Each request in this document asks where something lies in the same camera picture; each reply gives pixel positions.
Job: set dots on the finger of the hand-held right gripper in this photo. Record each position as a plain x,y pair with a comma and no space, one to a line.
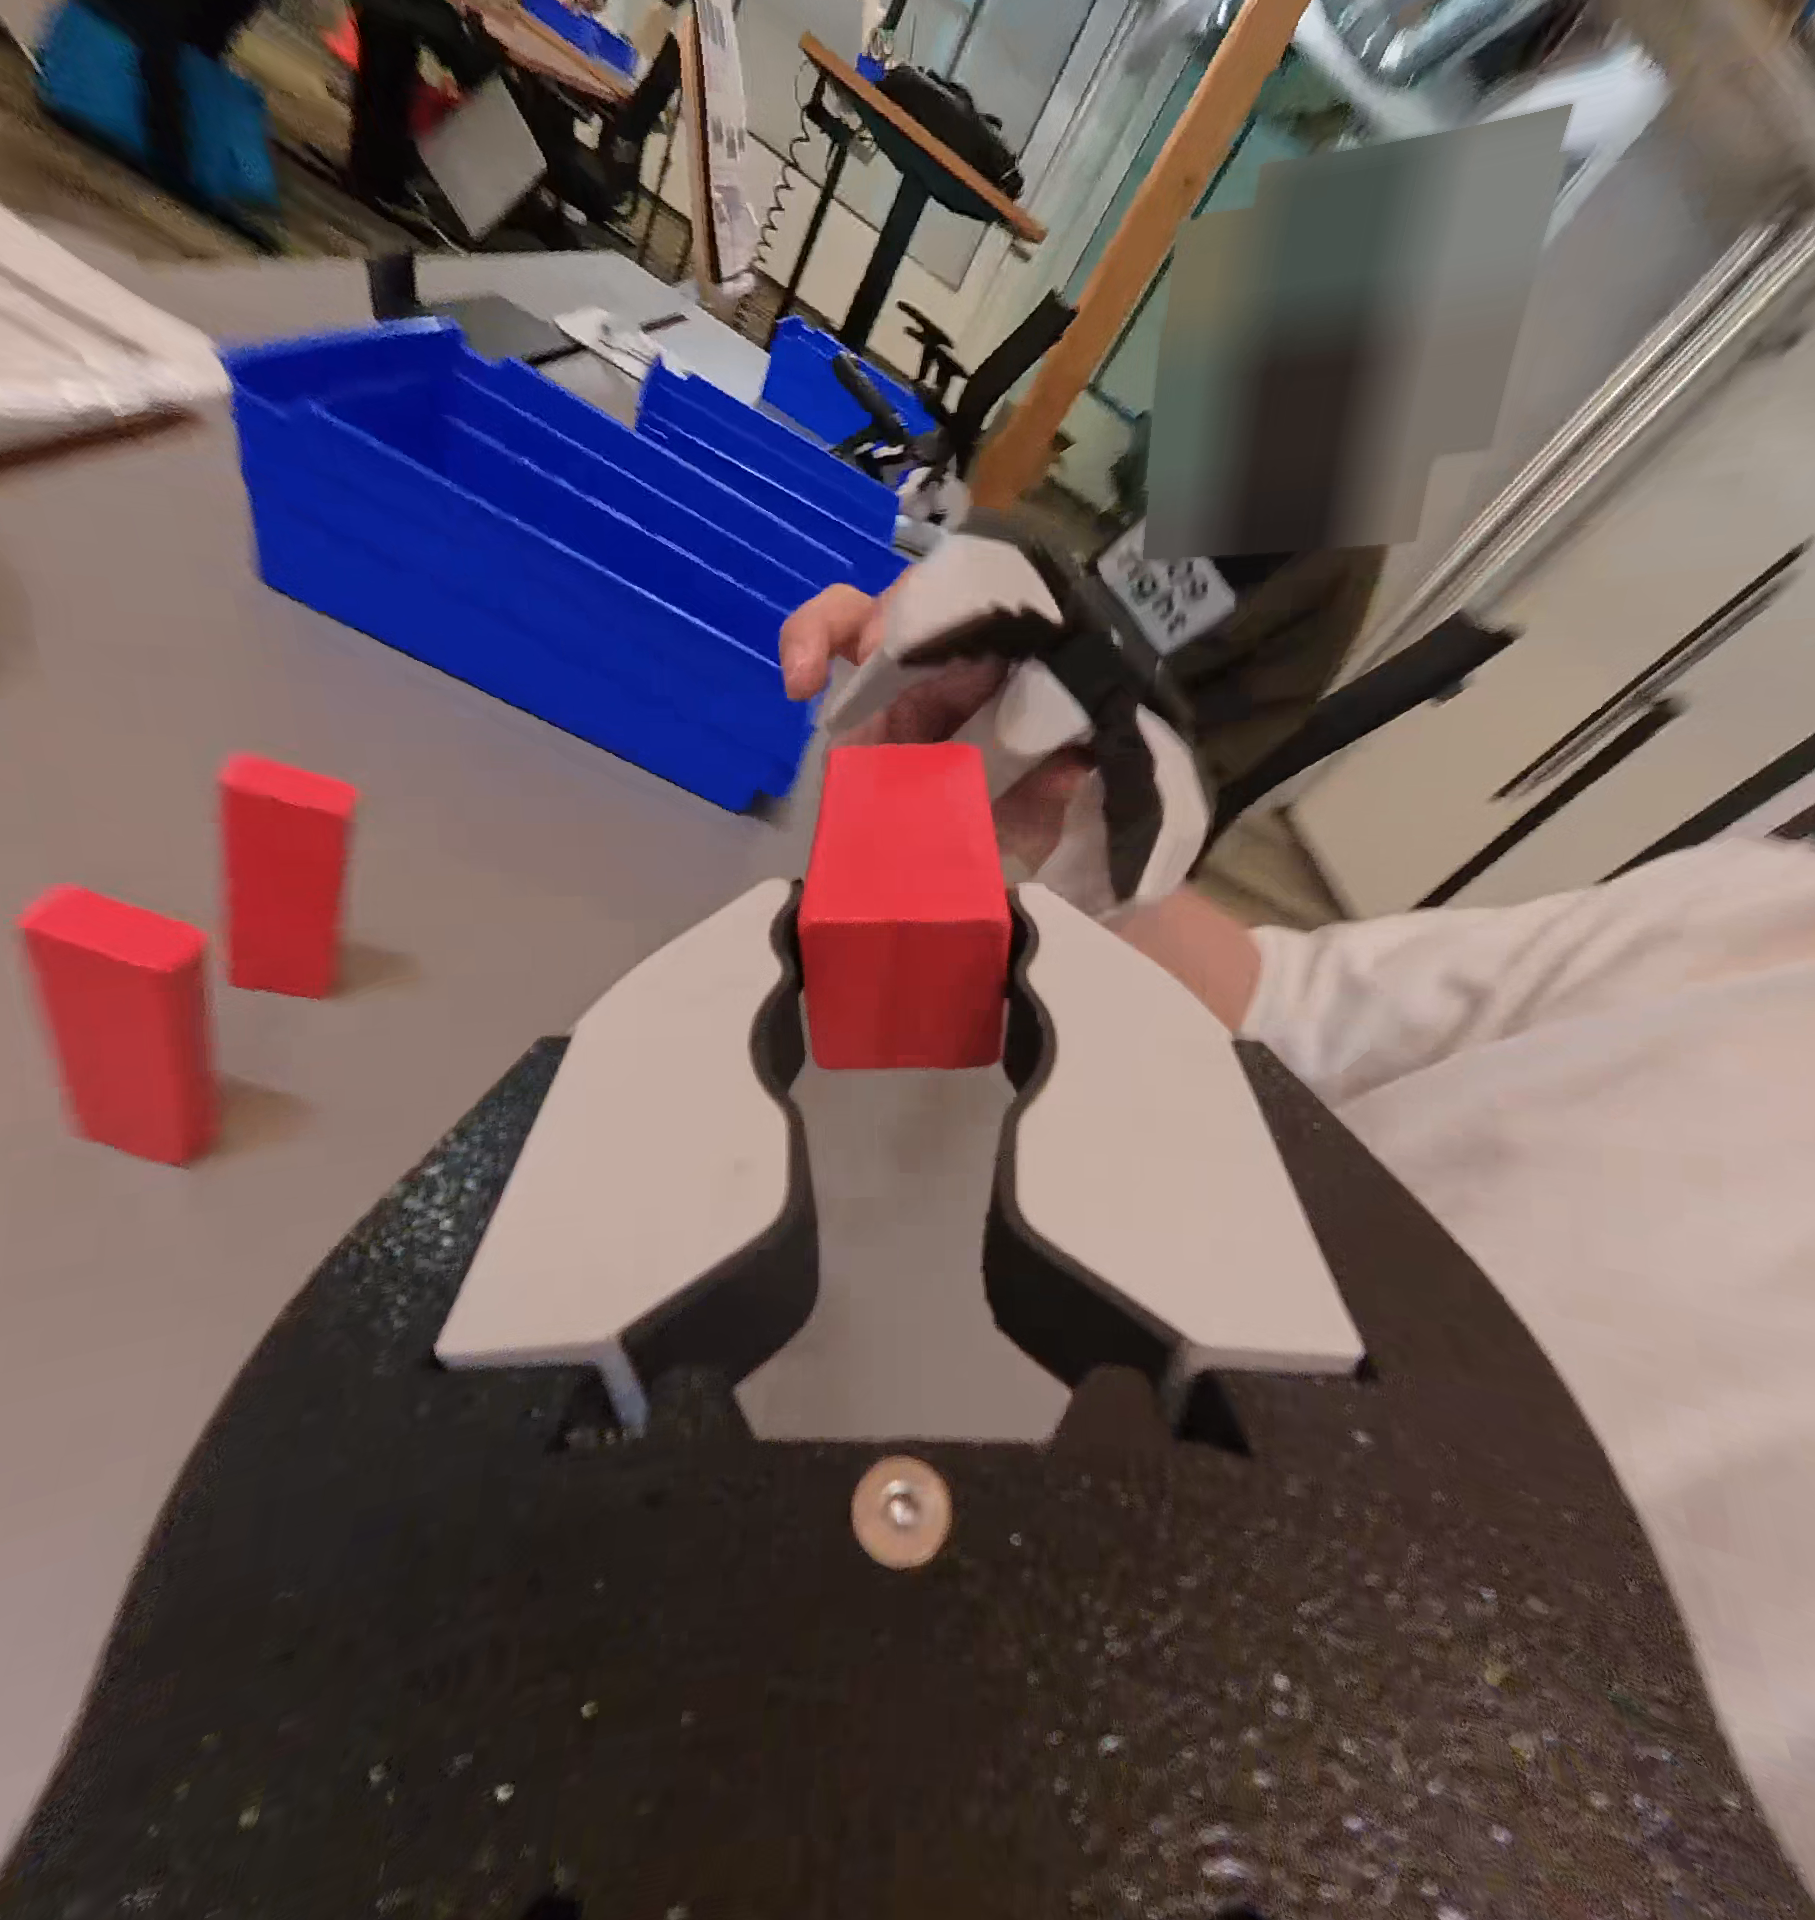
1178,818
953,601

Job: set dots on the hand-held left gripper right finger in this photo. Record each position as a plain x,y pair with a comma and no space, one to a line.
1178,1186

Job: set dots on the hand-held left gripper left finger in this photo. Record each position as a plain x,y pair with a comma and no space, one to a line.
635,1186

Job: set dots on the red arch block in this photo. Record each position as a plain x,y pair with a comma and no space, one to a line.
899,931

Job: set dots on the blue plastic bin with tag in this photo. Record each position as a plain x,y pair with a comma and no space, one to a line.
517,586

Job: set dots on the red wooden plank block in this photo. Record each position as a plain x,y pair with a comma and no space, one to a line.
119,1027
285,876

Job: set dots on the person's right hand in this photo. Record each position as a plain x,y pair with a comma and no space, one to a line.
1051,818

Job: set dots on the black mesh office chair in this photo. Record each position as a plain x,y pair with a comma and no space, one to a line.
984,374

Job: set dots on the wooden standing desk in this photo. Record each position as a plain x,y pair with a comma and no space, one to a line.
920,152

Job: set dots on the black pouch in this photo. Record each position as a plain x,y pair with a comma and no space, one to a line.
943,113

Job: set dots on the white cabinet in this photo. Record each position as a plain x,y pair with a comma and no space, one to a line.
1642,601

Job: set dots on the white easel board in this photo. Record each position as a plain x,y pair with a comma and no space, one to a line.
711,135

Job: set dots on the laminated paper sheet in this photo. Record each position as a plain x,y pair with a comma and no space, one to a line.
52,345

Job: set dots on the wooden post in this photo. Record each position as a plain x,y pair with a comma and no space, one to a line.
1147,256

